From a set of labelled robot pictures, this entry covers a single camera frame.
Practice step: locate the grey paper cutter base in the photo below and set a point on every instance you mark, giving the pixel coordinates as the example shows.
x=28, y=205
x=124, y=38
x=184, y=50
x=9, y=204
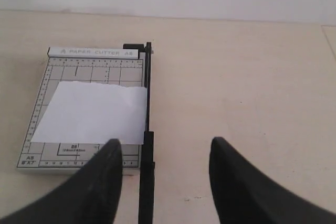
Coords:
x=129, y=67

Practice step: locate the black cutter blade arm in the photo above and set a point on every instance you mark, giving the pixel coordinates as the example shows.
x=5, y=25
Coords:
x=147, y=164

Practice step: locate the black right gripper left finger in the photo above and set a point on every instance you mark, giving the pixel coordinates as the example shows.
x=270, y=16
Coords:
x=91, y=195

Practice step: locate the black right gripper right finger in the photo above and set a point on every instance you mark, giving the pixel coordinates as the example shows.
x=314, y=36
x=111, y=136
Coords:
x=243, y=194

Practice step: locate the white paper sheet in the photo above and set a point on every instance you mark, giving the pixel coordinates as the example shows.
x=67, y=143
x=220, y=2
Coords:
x=93, y=113

